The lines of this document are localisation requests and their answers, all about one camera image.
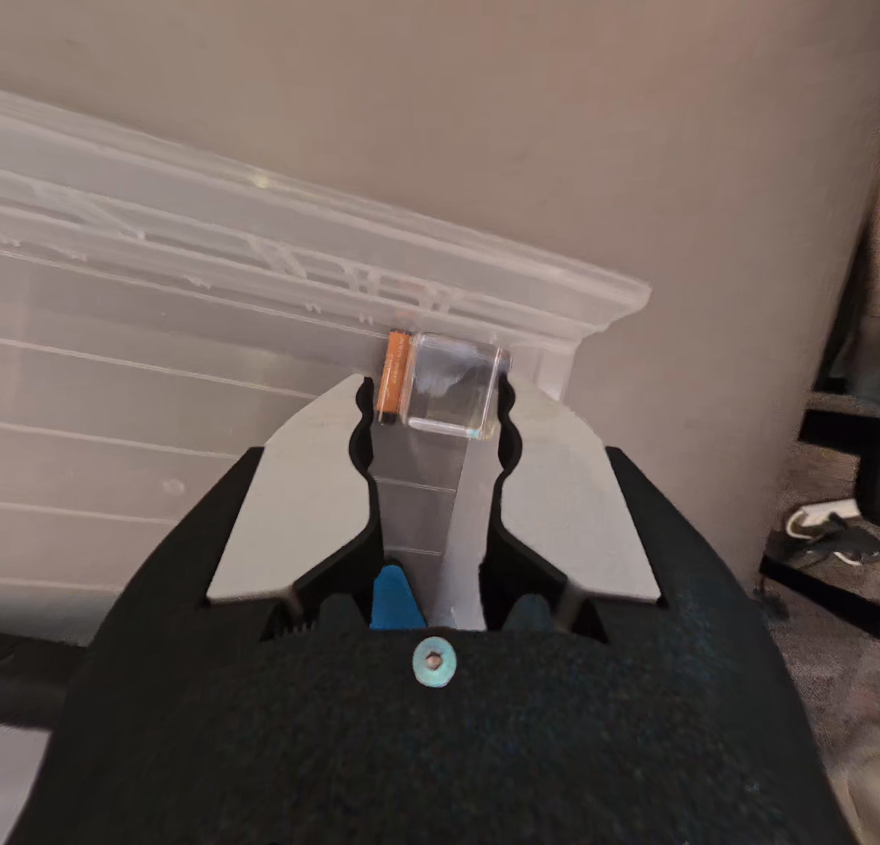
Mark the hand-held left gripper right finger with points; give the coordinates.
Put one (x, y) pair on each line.
(570, 508)

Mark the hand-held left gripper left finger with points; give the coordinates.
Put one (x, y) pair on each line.
(289, 508)

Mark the orange battery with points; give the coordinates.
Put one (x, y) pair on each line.
(393, 377)

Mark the clear acrylic cube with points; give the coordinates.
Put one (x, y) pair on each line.
(454, 384)

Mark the clear plastic organizer box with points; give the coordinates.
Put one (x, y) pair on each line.
(137, 391)

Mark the grey desk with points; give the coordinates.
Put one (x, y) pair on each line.
(481, 137)

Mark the blue plastic piece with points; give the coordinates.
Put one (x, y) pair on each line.
(395, 597)

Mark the black white sneaker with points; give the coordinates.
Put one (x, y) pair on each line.
(818, 515)

